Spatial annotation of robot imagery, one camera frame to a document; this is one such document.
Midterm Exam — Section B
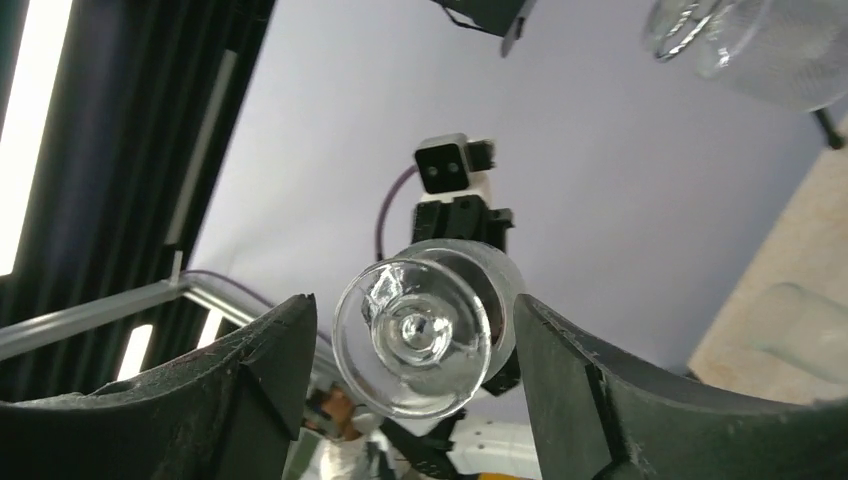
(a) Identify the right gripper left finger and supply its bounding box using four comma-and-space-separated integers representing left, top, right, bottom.
1, 294, 317, 479

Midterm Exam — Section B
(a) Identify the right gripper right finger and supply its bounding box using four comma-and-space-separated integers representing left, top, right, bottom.
514, 294, 847, 479

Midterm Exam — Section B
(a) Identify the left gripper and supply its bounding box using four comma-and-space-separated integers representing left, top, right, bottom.
411, 195, 514, 252

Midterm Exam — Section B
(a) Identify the clear ribbed wine glass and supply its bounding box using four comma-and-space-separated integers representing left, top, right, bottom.
332, 239, 526, 420
746, 282, 847, 385
643, 0, 847, 112

